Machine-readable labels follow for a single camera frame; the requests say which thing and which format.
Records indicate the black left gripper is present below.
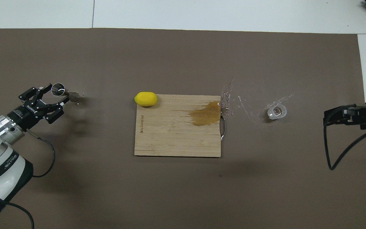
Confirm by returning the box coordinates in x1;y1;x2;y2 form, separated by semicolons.
8;83;71;129

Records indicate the steel cocktail jigger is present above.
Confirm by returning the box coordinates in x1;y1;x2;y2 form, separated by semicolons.
51;83;83;104

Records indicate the small clear glass cup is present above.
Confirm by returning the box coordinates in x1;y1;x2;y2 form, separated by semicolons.
267;103;287;120

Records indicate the yellow lemon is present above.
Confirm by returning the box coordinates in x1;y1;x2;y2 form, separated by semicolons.
134;92;158;107

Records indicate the wooden cutting board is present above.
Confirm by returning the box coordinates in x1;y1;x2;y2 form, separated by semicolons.
134;94;226;158

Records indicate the brown table mat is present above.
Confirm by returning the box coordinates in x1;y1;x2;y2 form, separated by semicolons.
0;28;366;229

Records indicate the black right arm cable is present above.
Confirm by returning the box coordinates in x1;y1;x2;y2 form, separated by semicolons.
324;103;366;170

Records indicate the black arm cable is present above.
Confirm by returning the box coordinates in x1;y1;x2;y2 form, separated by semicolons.
324;103;366;170
0;129;56;229

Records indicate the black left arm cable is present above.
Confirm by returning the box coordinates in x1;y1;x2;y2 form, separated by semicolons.
0;129;56;229

